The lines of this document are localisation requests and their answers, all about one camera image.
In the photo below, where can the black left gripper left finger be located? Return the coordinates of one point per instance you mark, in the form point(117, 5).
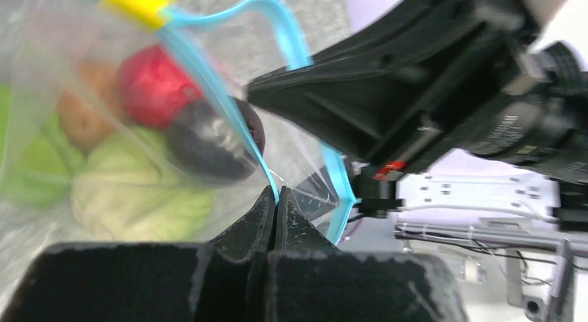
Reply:
point(220, 280)

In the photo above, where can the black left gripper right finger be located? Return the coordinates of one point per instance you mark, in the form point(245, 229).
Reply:
point(309, 279)

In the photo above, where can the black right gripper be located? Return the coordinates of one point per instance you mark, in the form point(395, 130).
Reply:
point(416, 83)

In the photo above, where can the light green cabbage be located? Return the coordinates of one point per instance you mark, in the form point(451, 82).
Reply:
point(127, 192)

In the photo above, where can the dark purple fruit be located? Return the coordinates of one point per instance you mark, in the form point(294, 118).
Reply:
point(208, 147)

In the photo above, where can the clear zip top bag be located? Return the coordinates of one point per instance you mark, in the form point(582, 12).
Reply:
point(127, 120)

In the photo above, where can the red apple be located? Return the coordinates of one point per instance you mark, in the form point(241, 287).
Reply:
point(154, 88)

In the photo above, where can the brown kiwi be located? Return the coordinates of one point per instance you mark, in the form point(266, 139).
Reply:
point(85, 126)

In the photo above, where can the green mango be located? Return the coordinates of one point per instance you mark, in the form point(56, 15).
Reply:
point(38, 162)

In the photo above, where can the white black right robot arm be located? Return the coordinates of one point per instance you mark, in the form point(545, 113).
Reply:
point(543, 130)

